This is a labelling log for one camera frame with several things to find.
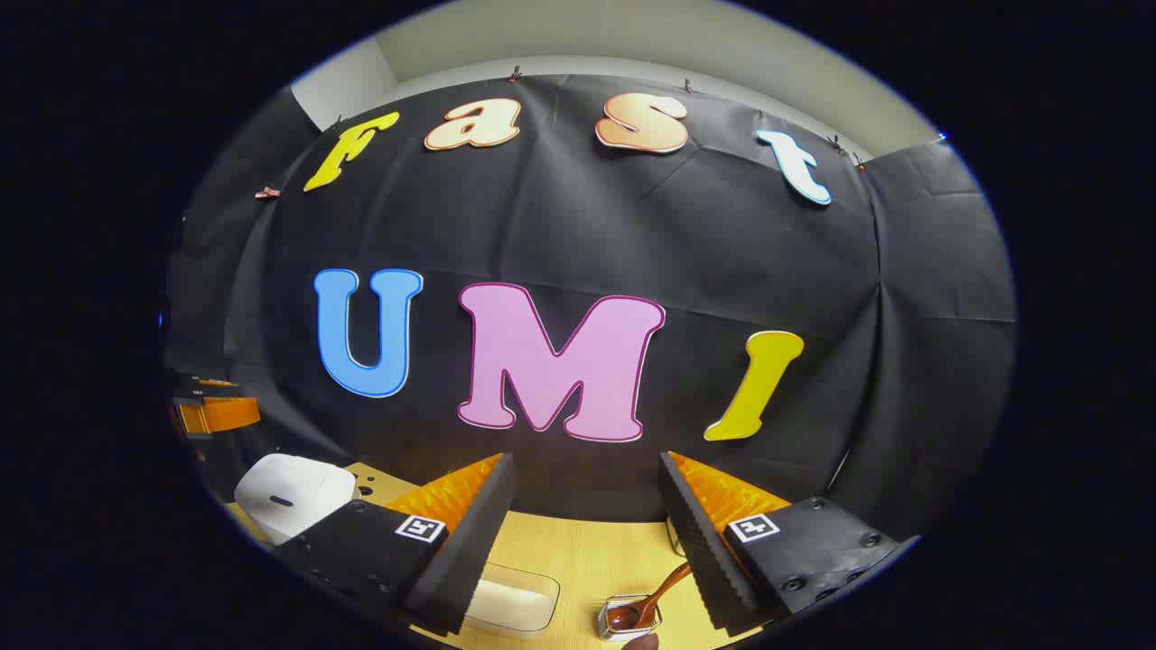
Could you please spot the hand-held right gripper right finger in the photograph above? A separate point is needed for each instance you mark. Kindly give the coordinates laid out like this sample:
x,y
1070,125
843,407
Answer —
x,y
700,533

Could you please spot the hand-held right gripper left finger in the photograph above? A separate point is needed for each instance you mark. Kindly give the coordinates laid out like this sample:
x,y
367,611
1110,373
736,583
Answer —
x,y
470,542

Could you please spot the brown wooden spoon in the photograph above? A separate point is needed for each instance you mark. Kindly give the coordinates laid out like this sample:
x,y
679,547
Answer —
x,y
632,616

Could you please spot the white rice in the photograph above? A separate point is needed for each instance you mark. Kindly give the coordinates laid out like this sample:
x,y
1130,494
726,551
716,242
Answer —
x,y
510,607

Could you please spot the copper cloth clip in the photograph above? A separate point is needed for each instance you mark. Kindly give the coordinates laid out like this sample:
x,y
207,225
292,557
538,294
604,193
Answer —
x,y
266,192

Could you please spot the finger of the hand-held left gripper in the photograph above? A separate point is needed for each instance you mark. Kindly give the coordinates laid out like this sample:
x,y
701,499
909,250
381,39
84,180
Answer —
x,y
219,383
221,413

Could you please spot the white rice cooker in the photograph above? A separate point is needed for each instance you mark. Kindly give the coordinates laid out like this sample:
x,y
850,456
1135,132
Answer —
x,y
293,492

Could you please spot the clear plastic container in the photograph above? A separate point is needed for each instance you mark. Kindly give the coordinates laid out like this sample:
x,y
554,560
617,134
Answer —
x,y
545,585

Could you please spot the black backdrop cloth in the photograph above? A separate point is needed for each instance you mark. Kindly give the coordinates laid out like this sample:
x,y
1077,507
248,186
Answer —
x,y
578,235

